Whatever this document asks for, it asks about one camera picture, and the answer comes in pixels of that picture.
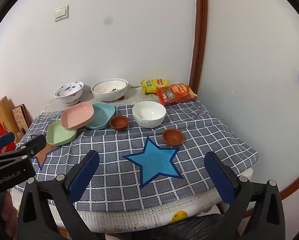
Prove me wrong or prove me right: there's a patterned brown box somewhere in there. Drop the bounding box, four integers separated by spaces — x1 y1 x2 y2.
12 105 31 136

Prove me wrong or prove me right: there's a blue patterned white bowl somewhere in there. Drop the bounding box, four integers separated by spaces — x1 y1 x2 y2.
54 81 85 106

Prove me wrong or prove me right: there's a grey plaid star tablecloth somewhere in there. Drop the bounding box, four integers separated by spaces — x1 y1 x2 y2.
16 102 259 212

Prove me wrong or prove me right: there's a red snack bag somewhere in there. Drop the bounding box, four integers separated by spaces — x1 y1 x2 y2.
156 84 199 106

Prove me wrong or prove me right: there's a pink plate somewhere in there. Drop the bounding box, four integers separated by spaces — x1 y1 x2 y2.
61 102 94 130

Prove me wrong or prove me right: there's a green plate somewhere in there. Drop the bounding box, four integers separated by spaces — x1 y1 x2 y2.
46 120 78 147

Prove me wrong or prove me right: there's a brown wooden door frame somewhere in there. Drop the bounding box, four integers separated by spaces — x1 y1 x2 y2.
188 0 209 90

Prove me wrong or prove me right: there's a small brown bowl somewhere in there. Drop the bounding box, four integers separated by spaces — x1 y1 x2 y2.
162 129 184 146
109 115 129 131

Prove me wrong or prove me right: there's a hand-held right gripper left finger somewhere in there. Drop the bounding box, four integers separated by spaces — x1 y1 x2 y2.
17 150 106 240

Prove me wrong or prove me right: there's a plain white bowl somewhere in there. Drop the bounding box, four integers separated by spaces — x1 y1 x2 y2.
132 101 166 128

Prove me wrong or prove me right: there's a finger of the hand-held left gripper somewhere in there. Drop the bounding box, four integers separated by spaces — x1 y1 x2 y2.
0 134 47 162
0 132 16 159

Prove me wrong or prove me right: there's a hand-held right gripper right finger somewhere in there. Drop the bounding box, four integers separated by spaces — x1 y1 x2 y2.
204 151 286 240

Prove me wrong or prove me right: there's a teal plate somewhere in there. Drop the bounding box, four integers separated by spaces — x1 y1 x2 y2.
86 103 115 130

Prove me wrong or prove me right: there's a large printed white bowl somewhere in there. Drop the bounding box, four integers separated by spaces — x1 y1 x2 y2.
91 78 128 102

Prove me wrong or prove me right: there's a wooden box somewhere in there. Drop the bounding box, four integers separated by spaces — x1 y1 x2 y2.
0 96 27 140

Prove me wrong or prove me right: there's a yellow snack bag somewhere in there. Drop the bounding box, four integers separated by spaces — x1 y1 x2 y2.
140 78 170 95

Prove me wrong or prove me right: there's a white light switch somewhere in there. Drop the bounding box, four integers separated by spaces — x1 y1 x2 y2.
54 5 69 22

